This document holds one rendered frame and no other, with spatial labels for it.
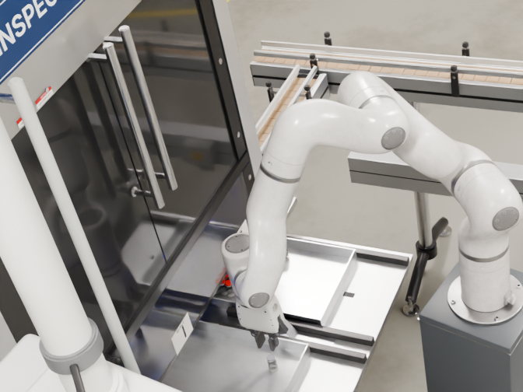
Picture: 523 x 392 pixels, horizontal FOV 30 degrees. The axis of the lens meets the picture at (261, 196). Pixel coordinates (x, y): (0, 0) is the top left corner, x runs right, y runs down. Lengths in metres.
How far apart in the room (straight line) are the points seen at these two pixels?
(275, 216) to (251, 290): 0.16
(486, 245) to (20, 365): 1.13
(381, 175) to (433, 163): 1.40
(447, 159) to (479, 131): 2.34
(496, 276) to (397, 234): 1.61
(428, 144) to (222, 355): 0.78
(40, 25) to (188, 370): 1.05
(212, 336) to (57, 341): 1.18
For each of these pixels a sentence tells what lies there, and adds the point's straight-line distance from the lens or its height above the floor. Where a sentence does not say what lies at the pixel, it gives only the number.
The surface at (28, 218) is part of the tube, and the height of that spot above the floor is 1.97.
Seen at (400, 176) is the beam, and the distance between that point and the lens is 3.48.
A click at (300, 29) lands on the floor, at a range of 5.37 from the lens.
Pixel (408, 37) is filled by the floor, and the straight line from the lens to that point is 5.16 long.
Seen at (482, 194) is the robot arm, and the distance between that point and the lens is 2.19.
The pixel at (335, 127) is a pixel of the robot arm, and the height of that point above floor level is 1.56.
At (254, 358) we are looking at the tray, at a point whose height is 0.88.
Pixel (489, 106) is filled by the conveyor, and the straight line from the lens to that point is 3.16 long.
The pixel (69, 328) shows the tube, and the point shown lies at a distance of 1.37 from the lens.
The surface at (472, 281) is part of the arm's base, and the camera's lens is 2.42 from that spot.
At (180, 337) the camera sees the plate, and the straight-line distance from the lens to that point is 2.35.
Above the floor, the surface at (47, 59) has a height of 1.86.
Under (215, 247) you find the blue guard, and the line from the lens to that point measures 2.44.
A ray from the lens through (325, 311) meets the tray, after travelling 2.48.
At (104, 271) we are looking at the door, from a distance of 2.04.
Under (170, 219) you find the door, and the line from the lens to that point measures 2.24.
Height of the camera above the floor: 2.71
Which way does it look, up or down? 39 degrees down
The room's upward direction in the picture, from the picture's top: 13 degrees counter-clockwise
